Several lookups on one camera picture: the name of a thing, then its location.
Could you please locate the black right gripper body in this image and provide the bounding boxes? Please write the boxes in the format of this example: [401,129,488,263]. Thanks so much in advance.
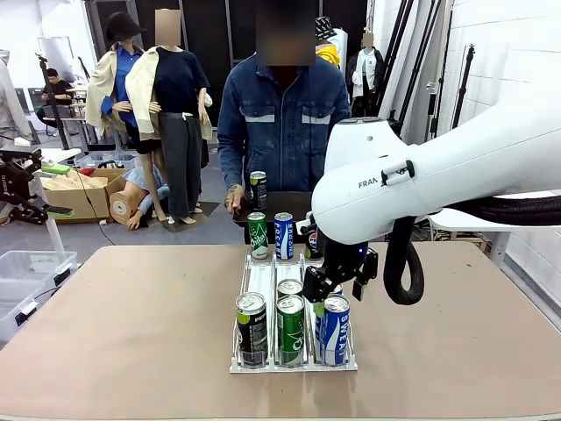
[322,239,372,282]

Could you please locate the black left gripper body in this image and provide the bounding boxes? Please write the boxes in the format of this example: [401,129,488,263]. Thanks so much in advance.
[0,160,34,203]

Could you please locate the black serving tray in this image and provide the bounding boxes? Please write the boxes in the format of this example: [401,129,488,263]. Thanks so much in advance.
[231,191,315,228]

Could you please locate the person's right forearm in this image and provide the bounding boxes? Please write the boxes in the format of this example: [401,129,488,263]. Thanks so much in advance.
[217,139,247,189]

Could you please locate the black tripod near seated person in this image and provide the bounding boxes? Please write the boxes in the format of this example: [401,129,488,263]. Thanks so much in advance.
[34,52,71,151]

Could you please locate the seated person in black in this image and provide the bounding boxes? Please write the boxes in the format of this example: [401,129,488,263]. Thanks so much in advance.
[37,68,75,128]

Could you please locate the person in denim jacket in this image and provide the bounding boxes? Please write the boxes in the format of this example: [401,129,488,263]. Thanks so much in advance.
[217,0,352,229]

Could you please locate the person's right hand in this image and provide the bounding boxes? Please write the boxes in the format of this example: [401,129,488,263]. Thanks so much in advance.
[224,183,245,216]

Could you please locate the blue Pocari Sweat can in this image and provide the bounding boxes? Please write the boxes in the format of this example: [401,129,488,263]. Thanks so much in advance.
[319,293,352,367]
[314,282,344,342]

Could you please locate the green soda can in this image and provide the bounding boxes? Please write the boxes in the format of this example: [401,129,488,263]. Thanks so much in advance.
[277,278,304,301]
[274,294,305,367]

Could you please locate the white table with round leg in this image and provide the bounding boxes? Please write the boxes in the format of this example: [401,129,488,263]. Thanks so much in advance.
[0,146,83,264]

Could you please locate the black Pepsi display can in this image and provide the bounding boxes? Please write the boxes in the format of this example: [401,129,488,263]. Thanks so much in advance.
[305,230,324,260]

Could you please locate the large clear plastic bin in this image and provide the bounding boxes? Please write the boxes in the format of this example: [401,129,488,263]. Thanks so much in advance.
[0,249,79,303]

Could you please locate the brown cardboard box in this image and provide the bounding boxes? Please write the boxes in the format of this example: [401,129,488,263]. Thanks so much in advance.
[41,168,128,221]

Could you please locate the grey hooded garment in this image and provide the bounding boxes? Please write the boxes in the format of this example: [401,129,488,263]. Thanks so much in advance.
[0,48,32,148]

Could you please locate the blue Pocari display can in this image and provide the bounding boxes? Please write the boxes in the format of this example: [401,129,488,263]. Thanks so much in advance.
[273,211,295,260]

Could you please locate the grey crate under table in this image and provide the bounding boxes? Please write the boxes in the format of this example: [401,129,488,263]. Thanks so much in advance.
[77,151,141,171]

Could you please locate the green Chilsung display can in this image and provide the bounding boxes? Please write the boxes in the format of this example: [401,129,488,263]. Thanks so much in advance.
[246,211,269,260]

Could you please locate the white can dispenser rack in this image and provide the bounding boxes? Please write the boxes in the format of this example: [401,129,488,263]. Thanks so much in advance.
[229,244,359,375]

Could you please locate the lying mannequin in blue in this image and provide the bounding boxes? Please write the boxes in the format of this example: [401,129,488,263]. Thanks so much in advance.
[109,168,170,232]

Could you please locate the large white side table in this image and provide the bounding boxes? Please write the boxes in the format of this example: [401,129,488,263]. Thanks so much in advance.
[427,208,527,268]

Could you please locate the mannequin with black hat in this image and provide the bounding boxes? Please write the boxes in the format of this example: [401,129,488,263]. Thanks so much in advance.
[85,11,150,154]

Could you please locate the mannequin with navy top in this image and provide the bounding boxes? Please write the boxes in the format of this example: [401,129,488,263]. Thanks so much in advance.
[125,7,215,225]

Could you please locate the mannequin in white jacket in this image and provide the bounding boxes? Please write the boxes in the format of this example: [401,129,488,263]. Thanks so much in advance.
[350,31,386,119]

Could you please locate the tall black tripod pole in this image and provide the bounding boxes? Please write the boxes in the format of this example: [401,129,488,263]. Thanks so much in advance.
[451,43,478,131]

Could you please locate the mannequin in yellow raincoat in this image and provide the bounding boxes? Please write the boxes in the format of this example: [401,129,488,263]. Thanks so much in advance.
[315,16,342,67]

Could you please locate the black leaning stand poles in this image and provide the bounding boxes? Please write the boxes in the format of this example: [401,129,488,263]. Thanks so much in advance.
[376,0,444,146]

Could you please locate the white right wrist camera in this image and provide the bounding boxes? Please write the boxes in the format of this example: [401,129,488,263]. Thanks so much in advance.
[295,212,319,237]

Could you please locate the short black camera tripod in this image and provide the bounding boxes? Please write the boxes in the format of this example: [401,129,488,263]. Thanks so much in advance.
[385,109,405,138]

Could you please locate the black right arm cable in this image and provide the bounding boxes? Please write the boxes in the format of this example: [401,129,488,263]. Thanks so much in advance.
[383,195,561,307]

